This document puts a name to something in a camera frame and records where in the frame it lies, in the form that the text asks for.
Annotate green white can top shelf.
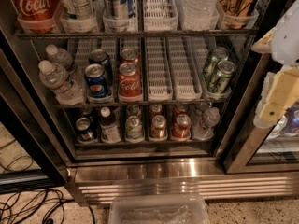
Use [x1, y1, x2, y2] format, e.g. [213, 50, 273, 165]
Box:
[62, 0, 93, 21]

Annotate empty white tray middle left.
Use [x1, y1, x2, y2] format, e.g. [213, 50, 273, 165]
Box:
[145, 37, 173, 102]

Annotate black floor cables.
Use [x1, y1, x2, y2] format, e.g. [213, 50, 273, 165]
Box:
[0, 138, 96, 224]

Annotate rear red coke can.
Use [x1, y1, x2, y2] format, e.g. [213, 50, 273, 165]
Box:
[120, 48, 140, 66]

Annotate rear green can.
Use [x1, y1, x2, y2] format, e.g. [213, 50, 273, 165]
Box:
[203, 47, 229, 82]

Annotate bottom shelf red can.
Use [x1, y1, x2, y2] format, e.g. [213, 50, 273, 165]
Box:
[172, 114, 191, 138]

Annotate rear water bottle middle shelf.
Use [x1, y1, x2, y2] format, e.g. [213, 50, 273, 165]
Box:
[46, 44, 75, 72]

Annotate bottom shelf orange can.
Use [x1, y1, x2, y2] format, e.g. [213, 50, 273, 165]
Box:
[149, 115, 166, 138]

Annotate clear plastic bin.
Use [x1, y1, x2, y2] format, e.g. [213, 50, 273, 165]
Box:
[108, 194, 210, 224]

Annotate stainless steel fridge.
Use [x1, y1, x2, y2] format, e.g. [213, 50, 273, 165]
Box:
[0, 0, 299, 205]

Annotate front water bottle middle shelf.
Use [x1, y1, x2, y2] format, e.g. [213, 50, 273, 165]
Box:
[38, 60, 85, 105]

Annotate silver blue can top shelf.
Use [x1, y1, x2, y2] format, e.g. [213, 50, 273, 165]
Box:
[104, 0, 134, 20]

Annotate clear water bottle top shelf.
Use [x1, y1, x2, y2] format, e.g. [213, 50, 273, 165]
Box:
[179, 0, 221, 19]

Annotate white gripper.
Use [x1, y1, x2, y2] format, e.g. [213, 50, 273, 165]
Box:
[251, 0, 299, 123]

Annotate front red coke can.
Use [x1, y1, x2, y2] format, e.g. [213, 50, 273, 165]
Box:
[119, 63, 141, 98]

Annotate empty white tray middle right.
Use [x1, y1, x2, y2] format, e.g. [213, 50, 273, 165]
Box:
[167, 37, 202, 101]

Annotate bottom shelf pepsi can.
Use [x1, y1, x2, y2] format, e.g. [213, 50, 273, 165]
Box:
[75, 118, 96, 142]

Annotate bottom shelf water bottle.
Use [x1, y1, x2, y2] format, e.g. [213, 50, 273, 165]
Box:
[193, 107, 220, 141]

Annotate bottom shelf dark juice bottle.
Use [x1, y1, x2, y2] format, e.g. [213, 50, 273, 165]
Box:
[99, 106, 121, 143]

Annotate bottom shelf white can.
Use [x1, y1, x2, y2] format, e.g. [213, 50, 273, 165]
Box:
[125, 116, 143, 139]

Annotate empty white shelf tray top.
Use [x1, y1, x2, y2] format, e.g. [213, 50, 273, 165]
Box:
[143, 0, 178, 32]

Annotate glass fridge door right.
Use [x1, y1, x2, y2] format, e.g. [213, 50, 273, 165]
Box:
[222, 0, 299, 174]

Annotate front blue pepsi can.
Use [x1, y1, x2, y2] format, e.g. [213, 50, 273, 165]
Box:
[84, 63, 111, 98]

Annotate front green can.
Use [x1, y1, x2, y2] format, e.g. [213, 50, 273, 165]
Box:
[207, 61, 236, 93]

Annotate rear dark pepsi can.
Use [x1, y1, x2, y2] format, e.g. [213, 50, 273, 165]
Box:
[89, 49, 113, 85]

